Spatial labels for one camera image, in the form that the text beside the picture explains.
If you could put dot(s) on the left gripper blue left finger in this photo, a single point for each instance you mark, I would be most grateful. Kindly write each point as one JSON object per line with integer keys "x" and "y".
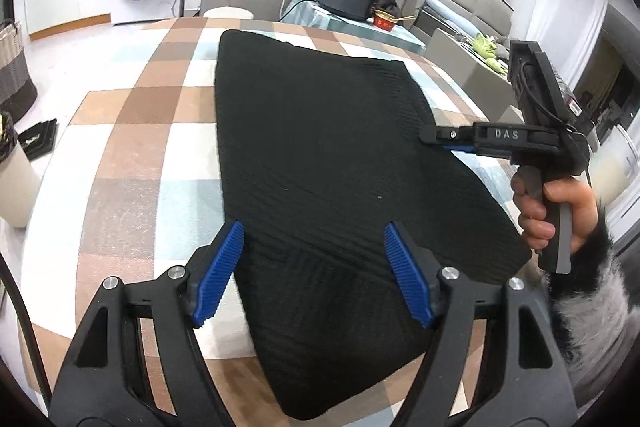
{"x": 210, "y": 269}

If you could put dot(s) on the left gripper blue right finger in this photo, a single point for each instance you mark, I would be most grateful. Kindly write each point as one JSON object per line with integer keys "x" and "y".
{"x": 416, "y": 272}

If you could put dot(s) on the black knit sweater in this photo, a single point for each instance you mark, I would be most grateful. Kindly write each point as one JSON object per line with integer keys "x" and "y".
{"x": 318, "y": 153}

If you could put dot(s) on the right hand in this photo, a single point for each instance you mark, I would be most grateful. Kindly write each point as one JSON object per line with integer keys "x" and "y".
{"x": 537, "y": 220}

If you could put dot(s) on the grey cabinet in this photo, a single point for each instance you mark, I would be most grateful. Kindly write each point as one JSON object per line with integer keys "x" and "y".
{"x": 488, "y": 90}

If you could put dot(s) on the green plush toy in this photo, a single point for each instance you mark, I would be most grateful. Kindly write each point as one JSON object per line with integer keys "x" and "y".
{"x": 486, "y": 48}

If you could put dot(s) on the checkered table cloth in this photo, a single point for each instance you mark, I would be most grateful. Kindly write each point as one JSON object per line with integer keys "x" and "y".
{"x": 132, "y": 187}

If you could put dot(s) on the red bowl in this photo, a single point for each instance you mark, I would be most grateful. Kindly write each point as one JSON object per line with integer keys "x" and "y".
{"x": 383, "y": 20}

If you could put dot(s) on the beige trash bin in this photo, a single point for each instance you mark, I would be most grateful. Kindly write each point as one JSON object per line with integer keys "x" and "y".
{"x": 19, "y": 183}

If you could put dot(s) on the black tray on floor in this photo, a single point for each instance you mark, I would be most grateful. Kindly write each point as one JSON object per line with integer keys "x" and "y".
{"x": 39, "y": 140}

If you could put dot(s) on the white round stool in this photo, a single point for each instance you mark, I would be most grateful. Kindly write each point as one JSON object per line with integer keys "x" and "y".
{"x": 229, "y": 12}

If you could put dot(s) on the woven laundry basket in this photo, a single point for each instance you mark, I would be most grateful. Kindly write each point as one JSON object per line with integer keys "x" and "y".
{"x": 18, "y": 92}

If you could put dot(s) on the teal checkered side table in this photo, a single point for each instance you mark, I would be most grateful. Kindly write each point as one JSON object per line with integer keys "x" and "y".
{"x": 309, "y": 14}

